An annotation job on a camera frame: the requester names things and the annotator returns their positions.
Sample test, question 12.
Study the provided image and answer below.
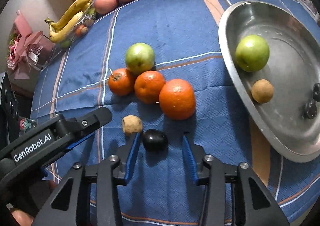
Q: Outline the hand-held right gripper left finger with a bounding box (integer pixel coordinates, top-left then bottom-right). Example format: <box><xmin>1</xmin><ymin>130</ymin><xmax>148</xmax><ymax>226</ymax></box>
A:
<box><xmin>32</xmin><ymin>133</ymin><xmax>141</xmax><ymax>226</ymax></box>

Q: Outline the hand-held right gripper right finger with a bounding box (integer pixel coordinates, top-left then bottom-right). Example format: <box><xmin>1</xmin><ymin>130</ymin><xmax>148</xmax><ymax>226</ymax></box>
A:
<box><xmin>182</xmin><ymin>135</ymin><xmax>290</xmax><ymax>226</ymax></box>

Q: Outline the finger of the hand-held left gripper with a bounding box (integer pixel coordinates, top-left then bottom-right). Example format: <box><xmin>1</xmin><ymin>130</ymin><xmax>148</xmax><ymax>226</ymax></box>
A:
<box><xmin>41</xmin><ymin>132</ymin><xmax>95</xmax><ymax>166</ymax></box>
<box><xmin>59</xmin><ymin>107</ymin><xmax>112</xmax><ymax>141</ymax></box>

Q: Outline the small green apple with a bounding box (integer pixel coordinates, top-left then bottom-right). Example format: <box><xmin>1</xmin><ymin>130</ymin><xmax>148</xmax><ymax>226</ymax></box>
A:
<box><xmin>235</xmin><ymin>35</ymin><xmax>270</xmax><ymax>72</ymax></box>

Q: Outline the round metal plate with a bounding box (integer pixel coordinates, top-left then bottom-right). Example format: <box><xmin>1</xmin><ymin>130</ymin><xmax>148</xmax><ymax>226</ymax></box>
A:
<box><xmin>218</xmin><ymin>1</ymin><xmax>320</xmax><ymax>163</ymax></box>

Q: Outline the person's left hand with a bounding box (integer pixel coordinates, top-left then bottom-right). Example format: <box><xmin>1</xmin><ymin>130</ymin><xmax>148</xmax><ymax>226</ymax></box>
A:
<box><xmin>10</xmin><ymin>210</ymin><xmax>34</xmax><ymax>226</ymax></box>

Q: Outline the small labelled bottle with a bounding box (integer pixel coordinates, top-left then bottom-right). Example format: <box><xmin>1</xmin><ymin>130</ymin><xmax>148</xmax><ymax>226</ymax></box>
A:
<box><xmin>19</xmin><ymin>117</ymin><xmax>38</xmax><ymax>131</ymax></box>

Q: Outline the orange persimmon with stem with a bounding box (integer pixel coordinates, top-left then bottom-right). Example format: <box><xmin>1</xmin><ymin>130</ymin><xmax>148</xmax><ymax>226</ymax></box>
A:
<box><xmin>108</xmin><ymin>68</ymin><xmax>135</xmax><ymax>96</ymax></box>

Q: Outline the large orange tangerine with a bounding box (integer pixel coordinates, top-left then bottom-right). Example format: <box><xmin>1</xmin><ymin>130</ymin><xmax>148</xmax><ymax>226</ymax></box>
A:
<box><xmin>159</xmin><ymin>79</ymin><xmax>196</xmax><ymax>120</ymax></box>

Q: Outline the small orange tangerine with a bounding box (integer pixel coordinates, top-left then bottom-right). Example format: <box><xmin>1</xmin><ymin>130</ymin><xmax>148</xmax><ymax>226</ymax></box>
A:
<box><xmin>134</xmin><ymin>71</ymin><xmax>166</xmax><ymax>105</ymax></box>

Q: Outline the green apple near oranges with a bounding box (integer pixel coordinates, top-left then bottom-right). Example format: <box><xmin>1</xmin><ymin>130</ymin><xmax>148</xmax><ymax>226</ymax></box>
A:
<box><xmin>125</xmin><ymin>42</ymin><xmax>155</xmax><ymax>75</ymax></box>

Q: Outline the clear bag of small fruit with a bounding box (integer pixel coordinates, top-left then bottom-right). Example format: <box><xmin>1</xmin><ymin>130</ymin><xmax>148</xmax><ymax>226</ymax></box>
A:
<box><xmin>60</xmin><ymin>7</ymin><xmax>97</xmax><ymax>49</ymax></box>

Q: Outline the pink flower bouquet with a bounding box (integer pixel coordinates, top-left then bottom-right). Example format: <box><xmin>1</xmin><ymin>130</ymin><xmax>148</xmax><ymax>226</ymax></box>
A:
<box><xmin>7</xmin><ymin>11</ymin><xmax>54</xmax><ymax>80</ymax></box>

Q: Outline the yellow banana bunch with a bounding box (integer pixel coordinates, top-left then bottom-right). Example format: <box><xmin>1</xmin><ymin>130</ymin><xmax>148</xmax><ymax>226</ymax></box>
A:
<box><xmin>44</xmin><ymin>0</ymin><xmax>93</xmax><ymax>43</ymax></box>

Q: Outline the pale pink apple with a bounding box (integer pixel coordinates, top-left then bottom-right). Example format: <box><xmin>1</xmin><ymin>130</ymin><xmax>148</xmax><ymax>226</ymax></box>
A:
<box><xmin>94</xmin><ymin>0</ymin><xmax>118</xmax><ymax>15</ymax></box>

